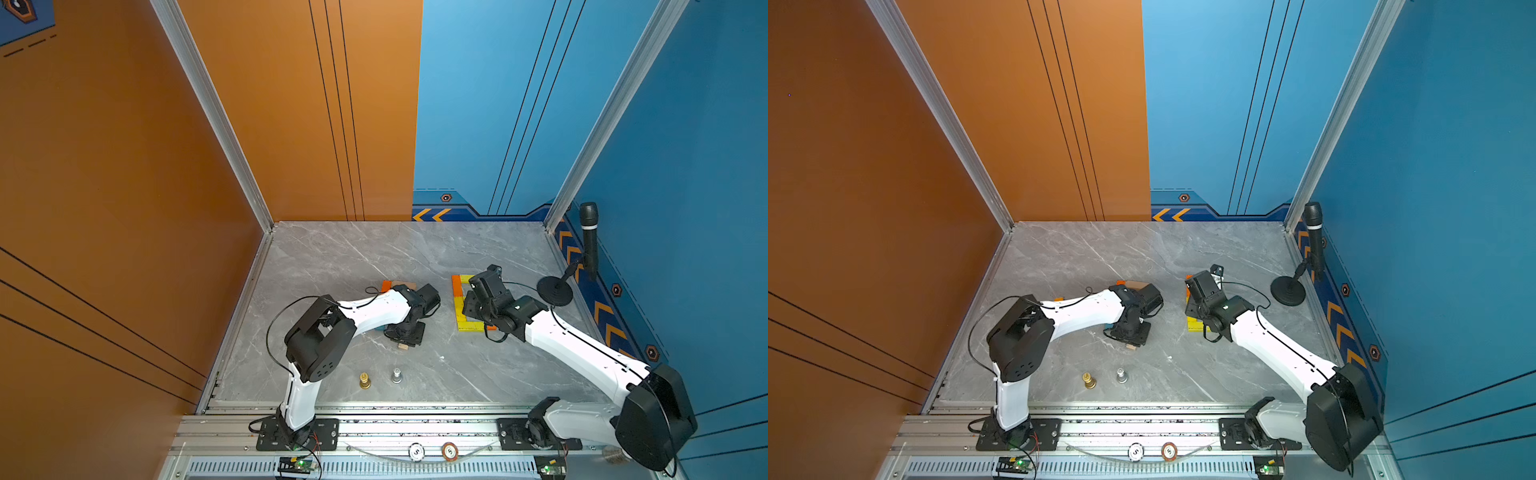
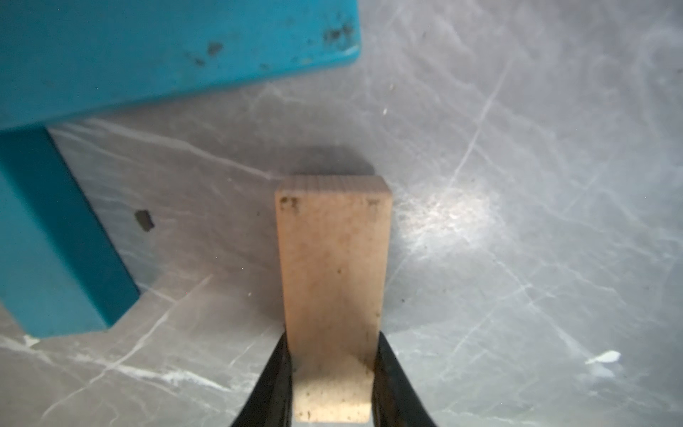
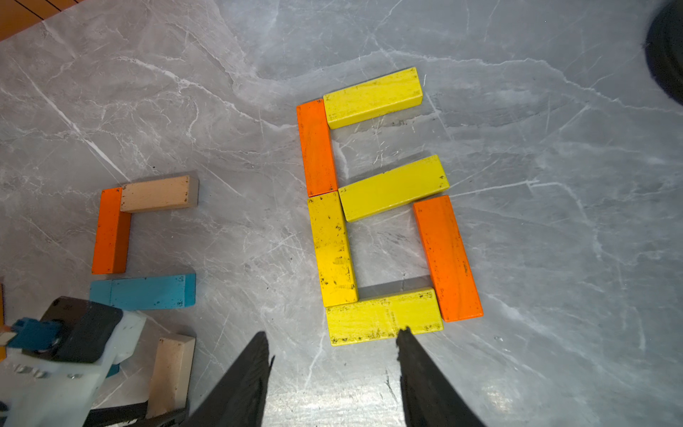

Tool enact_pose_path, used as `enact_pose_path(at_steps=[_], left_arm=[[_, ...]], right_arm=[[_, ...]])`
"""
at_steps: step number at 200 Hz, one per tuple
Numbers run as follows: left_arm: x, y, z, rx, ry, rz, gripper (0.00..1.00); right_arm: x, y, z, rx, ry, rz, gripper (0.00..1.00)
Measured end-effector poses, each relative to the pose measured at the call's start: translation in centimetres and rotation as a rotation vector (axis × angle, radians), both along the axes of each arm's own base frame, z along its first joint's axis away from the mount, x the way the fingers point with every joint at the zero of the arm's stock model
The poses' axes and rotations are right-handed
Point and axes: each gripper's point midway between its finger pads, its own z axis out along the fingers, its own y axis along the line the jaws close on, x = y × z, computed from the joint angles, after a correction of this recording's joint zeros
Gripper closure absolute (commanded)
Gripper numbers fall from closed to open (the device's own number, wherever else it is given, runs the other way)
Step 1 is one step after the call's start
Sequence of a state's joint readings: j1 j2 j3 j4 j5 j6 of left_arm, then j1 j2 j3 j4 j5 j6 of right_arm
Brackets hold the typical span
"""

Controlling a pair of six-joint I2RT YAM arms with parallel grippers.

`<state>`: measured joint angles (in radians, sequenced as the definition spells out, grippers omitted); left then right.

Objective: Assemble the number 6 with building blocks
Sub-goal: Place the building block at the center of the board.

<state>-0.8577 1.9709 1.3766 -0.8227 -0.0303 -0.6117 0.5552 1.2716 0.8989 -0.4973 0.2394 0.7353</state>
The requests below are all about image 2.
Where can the teal block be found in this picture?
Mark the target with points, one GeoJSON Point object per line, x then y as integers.
{"type": "Point", "coordinates": [60, 273]}
{"type": "Point", "coordinates": [65, 59]}

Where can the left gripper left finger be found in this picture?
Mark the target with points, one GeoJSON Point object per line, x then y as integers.
{"type": "Point", "coordinates": [270, 403]}

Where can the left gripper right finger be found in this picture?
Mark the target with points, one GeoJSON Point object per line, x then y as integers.
{"type": "Point", "coordinates": [394, 401]}

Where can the pale cream wooden block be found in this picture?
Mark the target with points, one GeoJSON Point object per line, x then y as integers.
{"type": "Point", "coordinates": [334, 234]}

